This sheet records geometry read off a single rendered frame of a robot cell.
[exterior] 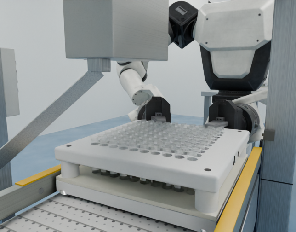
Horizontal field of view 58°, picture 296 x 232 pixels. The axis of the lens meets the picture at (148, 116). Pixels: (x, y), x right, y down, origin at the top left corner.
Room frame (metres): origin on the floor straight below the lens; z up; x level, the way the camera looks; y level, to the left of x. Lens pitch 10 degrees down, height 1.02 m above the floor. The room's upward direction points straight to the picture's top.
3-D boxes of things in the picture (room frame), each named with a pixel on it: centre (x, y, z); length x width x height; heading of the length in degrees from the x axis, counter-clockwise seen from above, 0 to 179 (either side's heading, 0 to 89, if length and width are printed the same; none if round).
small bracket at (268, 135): (0.52, -0.24, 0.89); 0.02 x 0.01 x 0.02; 62
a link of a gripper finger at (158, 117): (0.57, -0.03, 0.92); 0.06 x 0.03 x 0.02; 4
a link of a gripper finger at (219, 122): (0.52, -0.13, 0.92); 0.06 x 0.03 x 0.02; 144
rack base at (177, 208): (0.44, -0.02, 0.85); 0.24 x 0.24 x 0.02; 62
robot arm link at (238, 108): (0.59, -0.19, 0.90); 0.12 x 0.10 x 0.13; 144
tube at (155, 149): (0.35, -0.01, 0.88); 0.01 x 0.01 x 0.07
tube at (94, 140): (0.40, 0.08, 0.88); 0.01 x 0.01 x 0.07
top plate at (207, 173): (0.43, -0.02, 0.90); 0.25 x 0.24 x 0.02; 62
